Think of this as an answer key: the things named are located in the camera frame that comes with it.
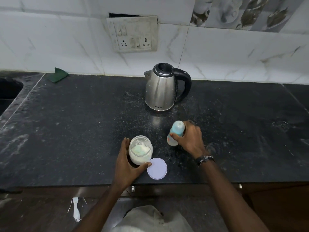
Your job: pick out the person's left hand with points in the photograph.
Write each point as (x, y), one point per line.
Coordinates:
(124, 169)

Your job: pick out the person's right hand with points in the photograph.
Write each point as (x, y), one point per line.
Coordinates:
(191, 142)

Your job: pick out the person's right thumb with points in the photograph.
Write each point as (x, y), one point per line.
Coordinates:
(176, 137)

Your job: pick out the person's left thumb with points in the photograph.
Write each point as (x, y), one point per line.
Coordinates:
(143, 167)

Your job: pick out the baby bottle with blue band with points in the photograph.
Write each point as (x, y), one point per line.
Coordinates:
(175, 135)

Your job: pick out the clear jar of white powder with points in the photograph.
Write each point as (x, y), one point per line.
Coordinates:
(140, 150)

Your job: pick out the person's left forearm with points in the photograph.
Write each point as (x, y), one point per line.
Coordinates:
(95, 210)

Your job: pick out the person's right forearm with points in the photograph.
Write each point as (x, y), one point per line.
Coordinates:
(231, 198)

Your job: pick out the white round jar lid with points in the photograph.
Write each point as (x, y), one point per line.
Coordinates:
(157, 168)

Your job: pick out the black wristwatch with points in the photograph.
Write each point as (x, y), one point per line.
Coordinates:
(204, 159)

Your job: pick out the dark wooden cabinet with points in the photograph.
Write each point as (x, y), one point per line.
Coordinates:
(154, 207)

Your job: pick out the stainless steel electric kettle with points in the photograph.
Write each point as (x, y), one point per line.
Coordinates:
(162, 88)

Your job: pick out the white cloth bag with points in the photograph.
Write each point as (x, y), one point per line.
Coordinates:
(149, 221)

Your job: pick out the green scrub pad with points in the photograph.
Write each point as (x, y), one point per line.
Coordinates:
(57, 75)

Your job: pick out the black kitchen sink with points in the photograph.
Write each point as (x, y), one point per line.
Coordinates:
(7, 93)

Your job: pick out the white wall switch socket panel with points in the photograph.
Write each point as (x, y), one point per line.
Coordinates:
(133, 33)

